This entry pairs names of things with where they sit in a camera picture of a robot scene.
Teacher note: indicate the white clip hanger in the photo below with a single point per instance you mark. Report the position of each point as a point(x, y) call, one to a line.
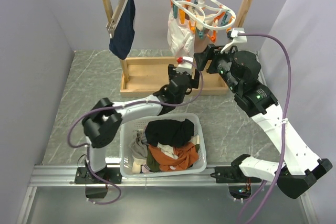
point(204, 17)

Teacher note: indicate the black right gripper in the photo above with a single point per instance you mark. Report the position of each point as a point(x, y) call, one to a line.
point(202, 58)

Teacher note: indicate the orange brown garment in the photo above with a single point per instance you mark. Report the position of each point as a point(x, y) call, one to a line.
point(169, 159)

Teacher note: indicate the wooden clip hanger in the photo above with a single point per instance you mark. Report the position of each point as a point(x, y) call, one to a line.
point(114, 15)

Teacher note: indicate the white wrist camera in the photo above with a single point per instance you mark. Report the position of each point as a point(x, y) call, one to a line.
point(185, 64)
point(236, 37)

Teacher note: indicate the cream white garment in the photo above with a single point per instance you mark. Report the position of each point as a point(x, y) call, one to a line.
point(167, 150)

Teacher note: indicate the navy blue underwear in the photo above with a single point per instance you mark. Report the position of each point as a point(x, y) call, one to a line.
point(121, 41)

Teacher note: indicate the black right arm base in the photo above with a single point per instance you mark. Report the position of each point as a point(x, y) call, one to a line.
point(239, 185)

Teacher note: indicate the grey garment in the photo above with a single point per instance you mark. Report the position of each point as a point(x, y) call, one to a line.
point(139, 150)

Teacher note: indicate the black underwear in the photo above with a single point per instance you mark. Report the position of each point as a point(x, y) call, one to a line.
point(169, 132)

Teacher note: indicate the pink beige underwear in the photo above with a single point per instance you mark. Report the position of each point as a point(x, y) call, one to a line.
point(202, 40)

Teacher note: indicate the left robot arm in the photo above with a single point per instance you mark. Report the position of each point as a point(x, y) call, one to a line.
point(101, 124)

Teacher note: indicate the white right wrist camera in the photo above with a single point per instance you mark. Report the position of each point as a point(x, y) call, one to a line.
point(236, 37)

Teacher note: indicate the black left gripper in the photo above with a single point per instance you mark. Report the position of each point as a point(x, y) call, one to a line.
point(194, 82)

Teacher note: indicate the white plastic laundry basket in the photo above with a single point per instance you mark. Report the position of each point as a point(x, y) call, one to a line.
point(130, 169)

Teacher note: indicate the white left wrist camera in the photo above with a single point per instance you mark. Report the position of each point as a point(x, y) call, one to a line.
point(185, 64)

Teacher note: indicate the white underwear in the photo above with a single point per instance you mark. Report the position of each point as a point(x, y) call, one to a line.
point(180, 38)

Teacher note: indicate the aluminium mounting rail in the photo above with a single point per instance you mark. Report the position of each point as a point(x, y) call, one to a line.
point(64, 176)

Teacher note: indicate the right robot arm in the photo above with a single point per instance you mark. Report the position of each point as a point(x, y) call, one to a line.
point(301, 167)

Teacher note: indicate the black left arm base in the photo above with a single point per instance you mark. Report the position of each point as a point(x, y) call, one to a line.
point(97, 184)

